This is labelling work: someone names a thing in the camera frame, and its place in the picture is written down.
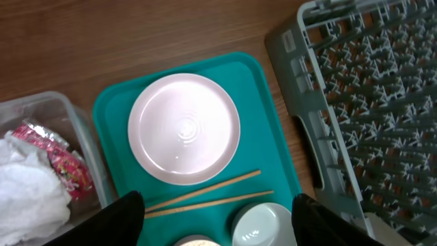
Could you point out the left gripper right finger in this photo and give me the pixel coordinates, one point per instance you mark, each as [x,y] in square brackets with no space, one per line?
[315,225]

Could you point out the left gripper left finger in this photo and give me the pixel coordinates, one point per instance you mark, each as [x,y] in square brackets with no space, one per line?
[120,223]

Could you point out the grey-white bowl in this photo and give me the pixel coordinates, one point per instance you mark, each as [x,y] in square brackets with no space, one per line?
[263,224]

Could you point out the small pink bowl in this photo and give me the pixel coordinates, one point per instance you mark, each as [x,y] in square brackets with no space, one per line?
[196,240]

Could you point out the red snack wrapper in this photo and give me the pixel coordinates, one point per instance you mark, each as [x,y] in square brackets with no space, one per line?
[67,163]

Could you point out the wooden chopstick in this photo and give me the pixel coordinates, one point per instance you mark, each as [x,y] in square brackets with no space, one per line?
[203,190]
[206,204]

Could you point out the white napkin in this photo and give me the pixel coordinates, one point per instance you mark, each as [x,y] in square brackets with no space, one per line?
[34,202]

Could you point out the large white plate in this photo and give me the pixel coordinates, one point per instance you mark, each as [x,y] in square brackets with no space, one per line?
[184,129]

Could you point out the clear plastic waste bin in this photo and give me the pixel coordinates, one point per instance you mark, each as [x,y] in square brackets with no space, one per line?
[55,111]

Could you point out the grey dishwasher rack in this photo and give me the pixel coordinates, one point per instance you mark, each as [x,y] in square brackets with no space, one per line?
[360,77]

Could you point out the teal serving tray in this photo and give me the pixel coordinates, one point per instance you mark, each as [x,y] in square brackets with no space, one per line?
[262,148]

